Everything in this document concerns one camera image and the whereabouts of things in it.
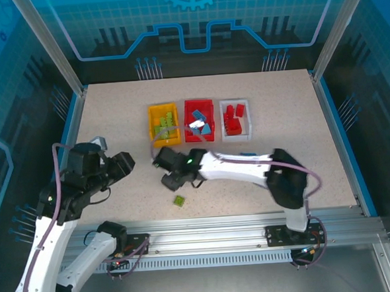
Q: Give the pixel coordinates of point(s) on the small lit controller board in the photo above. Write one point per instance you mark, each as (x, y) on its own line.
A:
(307, 251)
(116, 263)

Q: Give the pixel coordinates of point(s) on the long red lego brick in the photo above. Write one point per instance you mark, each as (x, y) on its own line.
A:
(233, 127)

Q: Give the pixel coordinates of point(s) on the small green lego brick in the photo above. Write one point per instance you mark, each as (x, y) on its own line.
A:
(179, 200)
(162, 122)
(171, 134)

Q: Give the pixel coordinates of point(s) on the small blue lego brick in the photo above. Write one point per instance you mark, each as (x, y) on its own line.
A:
(195, 131)

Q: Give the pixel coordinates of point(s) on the long green lego brick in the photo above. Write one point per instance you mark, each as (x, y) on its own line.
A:
(161, 133)
(170, 119)

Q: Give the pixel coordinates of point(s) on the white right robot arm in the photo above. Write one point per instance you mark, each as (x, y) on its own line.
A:
(236, 168)

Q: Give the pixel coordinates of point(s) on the aluminium frame post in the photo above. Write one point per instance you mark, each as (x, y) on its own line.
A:
(337, 34)
(53, 52)

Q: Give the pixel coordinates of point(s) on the red plastic bin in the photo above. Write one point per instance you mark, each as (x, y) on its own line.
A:
(189, 106)

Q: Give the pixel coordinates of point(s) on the aluminium front rail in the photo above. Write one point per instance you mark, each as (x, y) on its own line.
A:
(203, 231)

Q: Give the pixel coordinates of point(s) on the yellow plastic bin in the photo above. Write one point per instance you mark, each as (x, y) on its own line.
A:
(153, 115)

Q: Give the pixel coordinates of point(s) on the shiny pale blue lego brick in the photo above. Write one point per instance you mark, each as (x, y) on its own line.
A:
(197, 123)

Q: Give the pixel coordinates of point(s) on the blue sloped lego brick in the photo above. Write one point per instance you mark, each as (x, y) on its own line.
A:
(206, 129)

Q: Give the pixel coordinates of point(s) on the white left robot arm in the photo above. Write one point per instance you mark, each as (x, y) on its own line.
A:
(49, 247)

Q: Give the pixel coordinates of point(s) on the aluminium side rail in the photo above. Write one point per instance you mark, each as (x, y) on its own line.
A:
(77, 113)
(328, 111)

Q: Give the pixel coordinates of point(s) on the white plastic bin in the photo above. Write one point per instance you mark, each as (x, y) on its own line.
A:
(247, 129)

